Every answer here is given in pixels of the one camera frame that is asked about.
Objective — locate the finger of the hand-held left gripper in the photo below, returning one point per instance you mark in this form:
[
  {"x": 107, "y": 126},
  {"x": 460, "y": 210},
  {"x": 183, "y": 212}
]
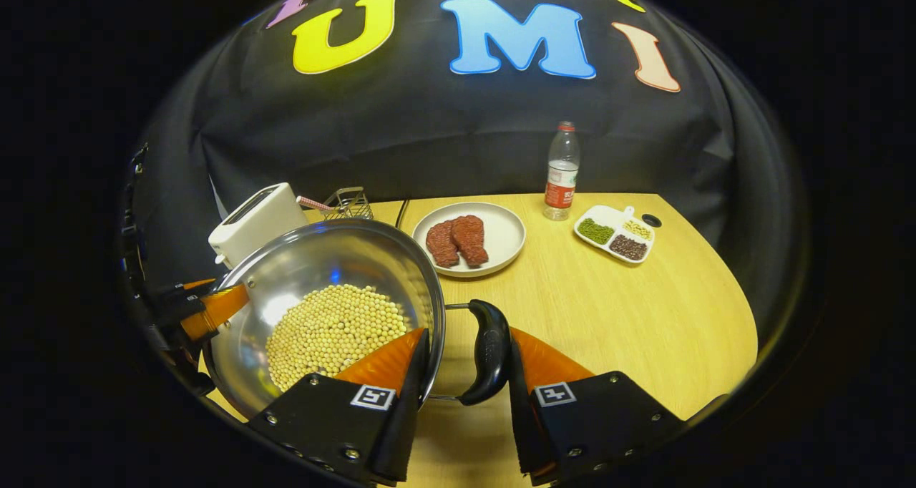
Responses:
[{"x": 215, "y": 309}]

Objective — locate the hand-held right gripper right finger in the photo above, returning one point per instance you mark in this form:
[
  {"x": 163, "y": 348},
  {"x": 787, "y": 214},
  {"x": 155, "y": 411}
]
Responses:
[{"x": 522, "y": 423}]

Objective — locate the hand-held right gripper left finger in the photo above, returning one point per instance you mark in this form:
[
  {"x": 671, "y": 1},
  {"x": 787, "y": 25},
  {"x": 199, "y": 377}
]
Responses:
[{"x": 411, "y": 416}]

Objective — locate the white toaster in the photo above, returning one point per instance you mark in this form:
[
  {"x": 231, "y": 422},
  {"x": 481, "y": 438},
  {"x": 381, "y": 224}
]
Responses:
[{"x": 257, "y": 223}]

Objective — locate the pile of soybeans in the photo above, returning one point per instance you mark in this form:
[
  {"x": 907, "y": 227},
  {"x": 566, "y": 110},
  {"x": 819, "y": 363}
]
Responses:
[{"x": 329, "y": 330}]

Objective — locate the pink striped straw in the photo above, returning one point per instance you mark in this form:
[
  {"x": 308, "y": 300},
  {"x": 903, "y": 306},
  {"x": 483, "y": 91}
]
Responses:
[{"x": 315, "y": 203}]

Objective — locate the red raw meat slice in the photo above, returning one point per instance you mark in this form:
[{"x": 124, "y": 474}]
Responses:
[
  {"x": 471, "y": 239},
  {"x": 441, "y": 245}
]

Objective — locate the white round plate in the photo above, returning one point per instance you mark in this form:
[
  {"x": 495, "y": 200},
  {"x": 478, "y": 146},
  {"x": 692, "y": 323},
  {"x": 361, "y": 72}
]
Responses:
[{"x": 504, "y": 234}]

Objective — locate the heap of green beans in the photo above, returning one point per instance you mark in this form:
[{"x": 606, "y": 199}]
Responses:
[{"x": 595, "y": 231}]

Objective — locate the heap of dark red beans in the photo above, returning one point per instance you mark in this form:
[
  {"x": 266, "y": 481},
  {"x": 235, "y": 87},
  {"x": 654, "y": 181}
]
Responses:
[{"x": 628, "y": 247}]

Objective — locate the white divided dish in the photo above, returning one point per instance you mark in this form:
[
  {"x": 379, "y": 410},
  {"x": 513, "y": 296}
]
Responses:
[{"x": 608, "y": 217}]

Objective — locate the small heap of pale beans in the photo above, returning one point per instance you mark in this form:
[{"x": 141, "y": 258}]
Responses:
[{"x": 637, "y": 229}]

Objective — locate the clear plastic water bottle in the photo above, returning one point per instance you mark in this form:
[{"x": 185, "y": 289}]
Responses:
[{"x": 562, "y": 177}]

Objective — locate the black backdrop cloth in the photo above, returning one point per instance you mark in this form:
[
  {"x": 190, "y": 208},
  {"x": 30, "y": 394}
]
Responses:
[{"x": 429, "y": 130}]

